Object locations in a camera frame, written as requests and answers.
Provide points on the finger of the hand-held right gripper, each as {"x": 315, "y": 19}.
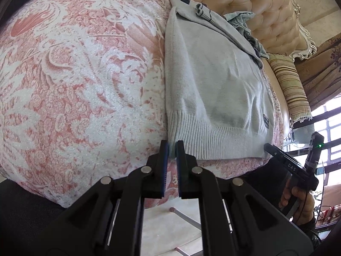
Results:
{"x": 271, "y": 149}

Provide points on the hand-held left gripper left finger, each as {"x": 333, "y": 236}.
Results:
{"x": 165, "y": 173}

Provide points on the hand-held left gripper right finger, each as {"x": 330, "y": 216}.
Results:
{"x": 178, "y": 176}

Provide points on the grey sweater navy collar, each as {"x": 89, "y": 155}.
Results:
{"x": 213, "y": 98}

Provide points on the person's right forearm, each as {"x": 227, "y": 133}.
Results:
{"x": 310, "y": 225}

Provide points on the person's right hand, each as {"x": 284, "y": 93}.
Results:
{"x": 305, "y": 205}

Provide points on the grey metal rod pink cap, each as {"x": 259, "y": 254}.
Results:
{"x": 181, "y": 251}
{"x": 186, "y": 217}

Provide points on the black framed window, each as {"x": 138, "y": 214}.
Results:
{"x": 330, "y": 122}

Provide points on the striped cushion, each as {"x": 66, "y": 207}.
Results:
{"x": 290, "y": 90}

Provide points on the brown patterned curtain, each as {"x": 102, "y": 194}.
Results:
{"x": 322, "y": 69}

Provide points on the pink floral blanket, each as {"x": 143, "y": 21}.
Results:
{"x": 80, "y": 85}

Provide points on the blue-grey crumpled garment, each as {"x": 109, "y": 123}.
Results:
{"x": 238, "y": 21}

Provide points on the beige tufted leather sofa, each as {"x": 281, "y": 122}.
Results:
{"x": 253, "y": 2}

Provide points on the person's dark clothing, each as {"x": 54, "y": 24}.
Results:
{"x": 24, "y": 218}

